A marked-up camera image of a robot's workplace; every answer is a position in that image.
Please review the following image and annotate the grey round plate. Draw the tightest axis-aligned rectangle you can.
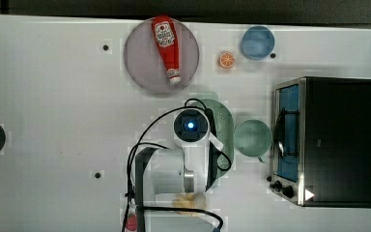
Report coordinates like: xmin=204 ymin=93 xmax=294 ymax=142
xmin=124 ymin=18 xmax=199 ymax=95

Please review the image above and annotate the orange slice toy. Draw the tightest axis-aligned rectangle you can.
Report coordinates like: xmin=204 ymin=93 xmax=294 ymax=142
xmin=219 ymin=51 xmax=235 ymax=69

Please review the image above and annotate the green mug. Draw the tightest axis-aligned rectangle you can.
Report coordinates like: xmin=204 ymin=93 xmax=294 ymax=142
xmin=234 ymin=119 xmax=272 ymax=163

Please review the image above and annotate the red ketchup bottle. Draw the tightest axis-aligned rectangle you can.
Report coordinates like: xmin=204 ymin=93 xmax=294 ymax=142
xmin=152 ymin=15 xmax=181 ymax=85

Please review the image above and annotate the green oval strainer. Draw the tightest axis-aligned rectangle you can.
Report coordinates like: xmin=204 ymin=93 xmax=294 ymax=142
xmin=191 ymin=99 xmax=234 ymax=189

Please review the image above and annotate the red strawberry toy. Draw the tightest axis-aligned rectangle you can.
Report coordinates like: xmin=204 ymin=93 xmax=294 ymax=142
xmin=125 ymin=214 xmax=137 ymax=232

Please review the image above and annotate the black toaster oven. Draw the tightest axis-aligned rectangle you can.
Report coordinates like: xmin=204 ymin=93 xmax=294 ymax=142
xmin=267 ymin=76 xmax=371 ymax=208

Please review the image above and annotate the blue bowl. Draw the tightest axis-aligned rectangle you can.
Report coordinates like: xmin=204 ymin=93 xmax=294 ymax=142
xmin=241 ymin=26 xmax=275 ymax=60

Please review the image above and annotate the peeled banana toy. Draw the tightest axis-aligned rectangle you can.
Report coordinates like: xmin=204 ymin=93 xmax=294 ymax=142
xmin=172 ymin=193 xmax=207 ymax=210

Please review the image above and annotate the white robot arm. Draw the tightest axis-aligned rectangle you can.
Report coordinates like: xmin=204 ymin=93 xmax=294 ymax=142
xmin=132 ymin=106 xmax=223 ymax=232

